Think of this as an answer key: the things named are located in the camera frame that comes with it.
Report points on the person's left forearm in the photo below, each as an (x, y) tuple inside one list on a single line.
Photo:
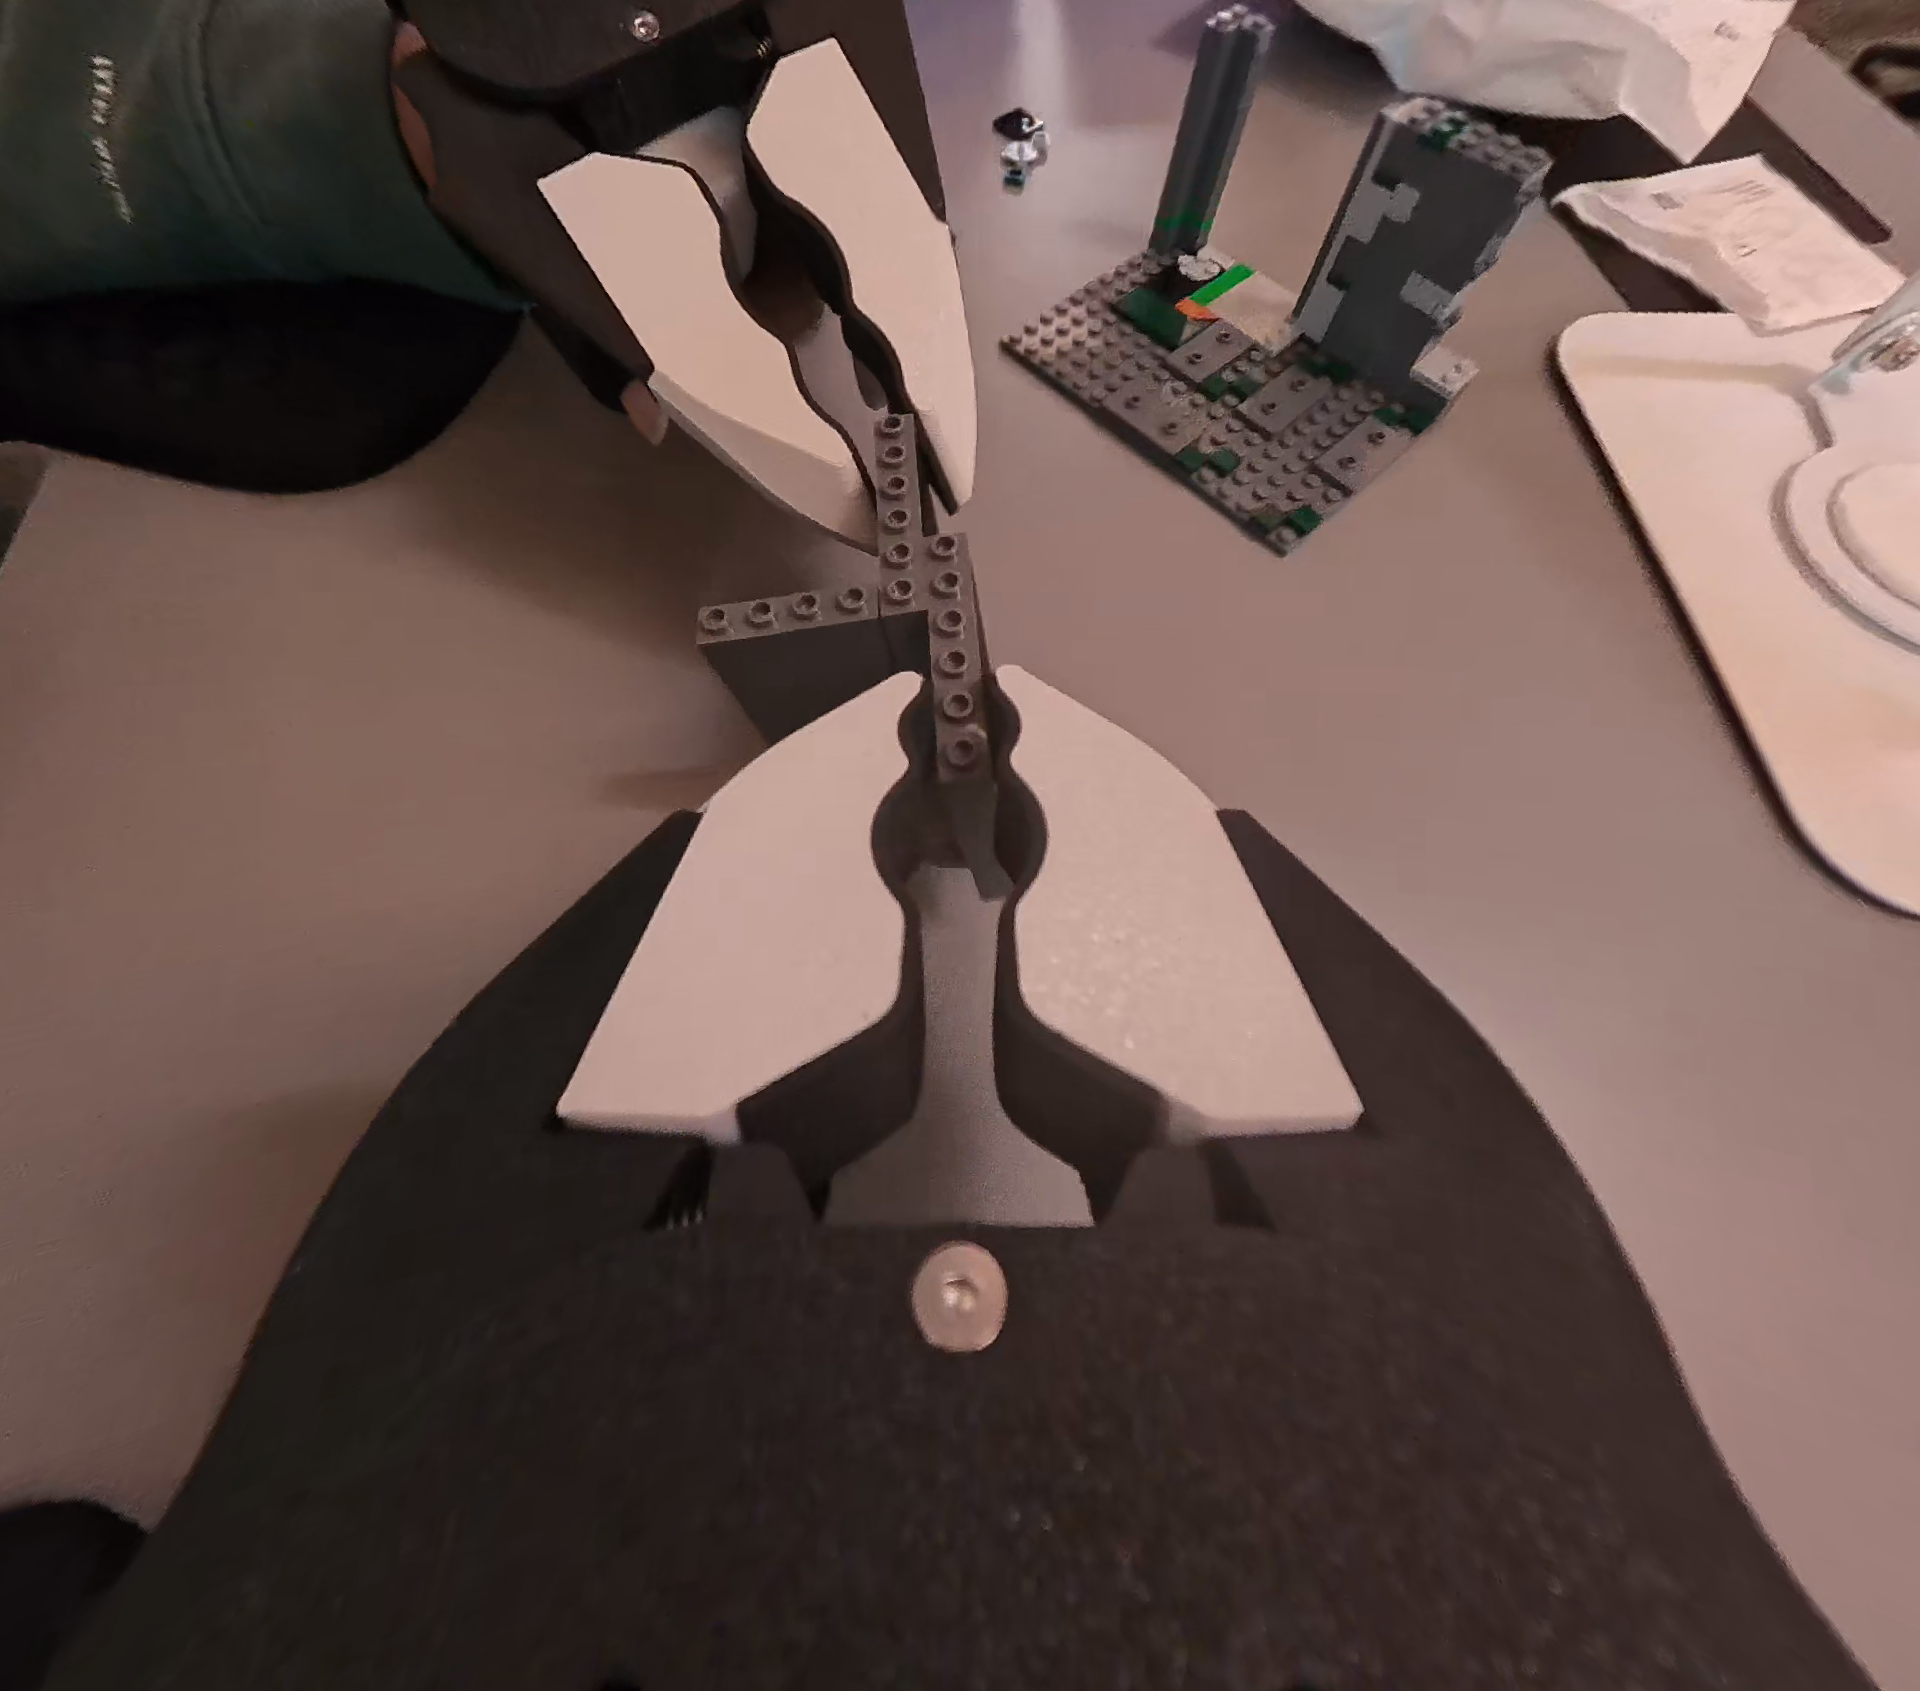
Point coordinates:
[(180, 101)]

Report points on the white book stand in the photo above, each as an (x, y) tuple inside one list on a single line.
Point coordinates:
[(1725, 552)]

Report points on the grey brick wall assembly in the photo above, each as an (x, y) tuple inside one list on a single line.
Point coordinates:
[(938, 612)]

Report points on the grey brick baseplate build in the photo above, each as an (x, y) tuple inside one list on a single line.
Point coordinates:
[(1275, 402)]

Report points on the person's left hand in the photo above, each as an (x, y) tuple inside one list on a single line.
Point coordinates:
[(414, 116)]

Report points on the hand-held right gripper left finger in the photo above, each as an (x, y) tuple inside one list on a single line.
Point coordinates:
[(748, 956)]

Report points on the white paper bag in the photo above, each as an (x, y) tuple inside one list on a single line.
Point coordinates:
[(1500, 11), (1725, 235)]

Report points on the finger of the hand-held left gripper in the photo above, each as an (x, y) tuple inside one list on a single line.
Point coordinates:
[(659, 280), (885, 220)]

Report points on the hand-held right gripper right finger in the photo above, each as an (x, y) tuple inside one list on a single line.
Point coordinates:
[(1184, 956)]

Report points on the grey desk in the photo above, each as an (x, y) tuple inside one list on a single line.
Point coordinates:
[(1426, 821)]

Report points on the small black brick piece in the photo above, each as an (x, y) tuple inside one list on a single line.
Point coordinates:
[(1019, 145)]

